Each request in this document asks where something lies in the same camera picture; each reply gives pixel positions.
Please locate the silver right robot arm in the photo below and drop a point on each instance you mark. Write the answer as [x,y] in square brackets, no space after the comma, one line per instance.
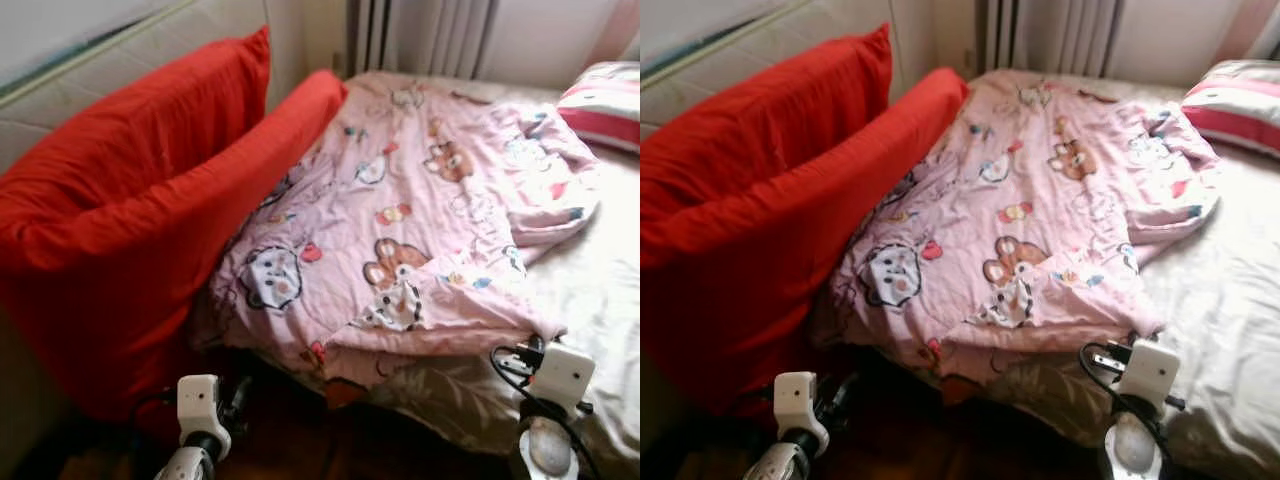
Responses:
[545,450]
[1135,450]

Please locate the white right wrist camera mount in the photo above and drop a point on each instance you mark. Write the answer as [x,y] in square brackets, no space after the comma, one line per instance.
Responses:
[1147,370]
[562,375]

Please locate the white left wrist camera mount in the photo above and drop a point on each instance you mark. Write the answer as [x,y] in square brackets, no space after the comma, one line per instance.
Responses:
[197,400]
[797,405]

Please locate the square red cushion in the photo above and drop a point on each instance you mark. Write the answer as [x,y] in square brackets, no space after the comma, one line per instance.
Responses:
[760,160]
[130,170]

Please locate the white quilted mattress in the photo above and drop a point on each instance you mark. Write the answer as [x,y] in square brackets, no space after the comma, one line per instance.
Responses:
[760,60]
[120,75]

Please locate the pink cartoon print quilt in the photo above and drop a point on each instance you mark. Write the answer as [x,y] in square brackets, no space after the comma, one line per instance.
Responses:
[1020,220]
[400,230]

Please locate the grey pleated curtain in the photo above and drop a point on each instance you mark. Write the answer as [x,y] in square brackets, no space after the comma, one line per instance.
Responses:
[420,35]
[1050,35]

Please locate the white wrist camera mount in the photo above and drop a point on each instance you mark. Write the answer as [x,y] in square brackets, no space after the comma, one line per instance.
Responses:
[562,375]
[197,400]
[1147,370]
[797,405]

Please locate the beige floral bed sheet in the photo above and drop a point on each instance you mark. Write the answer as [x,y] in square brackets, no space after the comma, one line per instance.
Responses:
[600,300]
[1230,300]

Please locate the long red cushion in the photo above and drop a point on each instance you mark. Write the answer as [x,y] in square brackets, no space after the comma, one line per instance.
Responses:
[750,310]
[130,310]

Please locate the pink sheer curtain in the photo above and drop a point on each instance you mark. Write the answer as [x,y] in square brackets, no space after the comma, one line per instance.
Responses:
[1250,25]
[620,30]

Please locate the red white blue bolster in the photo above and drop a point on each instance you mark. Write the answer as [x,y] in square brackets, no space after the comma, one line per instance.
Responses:
[1235,105]
[605,105]

